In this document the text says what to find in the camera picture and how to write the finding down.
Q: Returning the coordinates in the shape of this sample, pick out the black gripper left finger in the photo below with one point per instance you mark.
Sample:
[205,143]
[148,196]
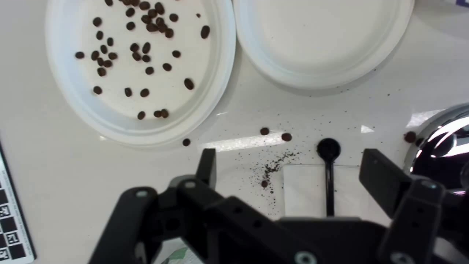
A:
[224,215]

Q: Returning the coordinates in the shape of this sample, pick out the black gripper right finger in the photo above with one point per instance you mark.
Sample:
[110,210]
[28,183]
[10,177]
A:
[412,218]

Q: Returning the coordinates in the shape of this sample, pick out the black measuring spoon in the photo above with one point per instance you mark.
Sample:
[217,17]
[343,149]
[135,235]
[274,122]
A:
[328,164]

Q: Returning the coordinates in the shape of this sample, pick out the large white paper plate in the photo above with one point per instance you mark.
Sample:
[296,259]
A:
[141,68]

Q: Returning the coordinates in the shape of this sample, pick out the small white plate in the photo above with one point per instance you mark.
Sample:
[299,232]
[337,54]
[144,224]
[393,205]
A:
[322,39]

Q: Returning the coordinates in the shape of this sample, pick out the loose coffee bean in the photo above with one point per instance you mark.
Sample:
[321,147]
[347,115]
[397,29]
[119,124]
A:
[186,142]
[286,137]
[264,131]
[265,184]
[409,137]

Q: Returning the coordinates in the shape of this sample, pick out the printed paper cup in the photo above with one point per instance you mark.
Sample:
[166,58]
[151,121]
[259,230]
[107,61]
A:
[177,256]

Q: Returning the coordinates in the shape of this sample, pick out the spilled coffee grounds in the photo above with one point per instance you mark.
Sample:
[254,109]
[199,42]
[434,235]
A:
[273,166]

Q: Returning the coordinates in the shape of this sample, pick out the black white checkered mat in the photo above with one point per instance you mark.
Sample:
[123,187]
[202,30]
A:
[10,221]

